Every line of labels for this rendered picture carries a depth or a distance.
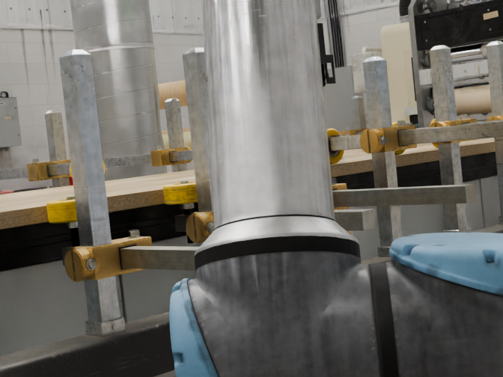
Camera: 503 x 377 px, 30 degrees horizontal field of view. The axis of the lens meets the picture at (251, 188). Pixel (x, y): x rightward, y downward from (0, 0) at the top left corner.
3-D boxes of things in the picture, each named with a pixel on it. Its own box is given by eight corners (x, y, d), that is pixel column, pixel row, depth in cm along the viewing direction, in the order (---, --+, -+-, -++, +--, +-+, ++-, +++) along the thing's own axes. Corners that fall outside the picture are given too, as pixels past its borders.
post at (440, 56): (468, 253, 216) (450, 44, 213) (460, 256, 213) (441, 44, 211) (456, 253, 218) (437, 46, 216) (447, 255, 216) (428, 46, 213)
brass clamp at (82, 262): (157, 267, 149) (153, 235, 148) (87, 283, 139) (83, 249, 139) (132, 266, 153) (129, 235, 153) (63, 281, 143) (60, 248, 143)
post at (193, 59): (239, 323, 163) (209, 46, 160) (224, 328, 160) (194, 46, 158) (224, 322, 165) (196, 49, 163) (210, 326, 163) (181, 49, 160)
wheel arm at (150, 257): (267, 275, 127) (263, 244, 127) (249, 279, 125) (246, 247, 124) (80, 267, 158) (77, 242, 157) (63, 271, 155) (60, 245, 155)
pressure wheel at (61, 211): (105, 259, 159) (97, 192, 159) (100, 265, 151) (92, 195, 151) (57, 265, 159) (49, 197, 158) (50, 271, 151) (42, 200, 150)
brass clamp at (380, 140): (419, 147, 201) (417, 124, 201) (382, 152, 191) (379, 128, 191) (396, 149, 205) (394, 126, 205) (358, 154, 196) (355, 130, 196)
